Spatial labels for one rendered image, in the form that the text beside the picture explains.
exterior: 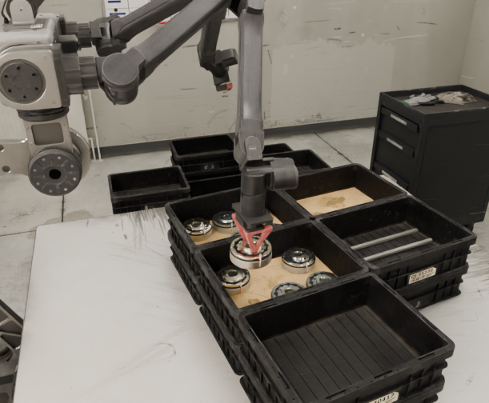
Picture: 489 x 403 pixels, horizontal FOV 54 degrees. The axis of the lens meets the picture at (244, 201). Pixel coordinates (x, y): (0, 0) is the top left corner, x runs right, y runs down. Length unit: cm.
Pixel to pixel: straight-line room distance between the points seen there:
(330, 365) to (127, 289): 75
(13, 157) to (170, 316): 66
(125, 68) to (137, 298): 79
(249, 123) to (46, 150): 60
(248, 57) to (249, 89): 8
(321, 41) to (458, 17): 148
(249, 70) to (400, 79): 417
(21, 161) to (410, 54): 429
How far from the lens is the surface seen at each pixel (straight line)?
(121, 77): 108
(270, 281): 142
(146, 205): 247
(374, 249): 160
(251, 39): 120
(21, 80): 111
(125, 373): 138
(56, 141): 144
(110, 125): 440
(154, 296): 159
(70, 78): 110
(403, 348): 128
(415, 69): 533
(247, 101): 112
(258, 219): 109
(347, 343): 126
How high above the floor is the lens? 170
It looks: 29 degrees down
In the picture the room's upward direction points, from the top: straight up
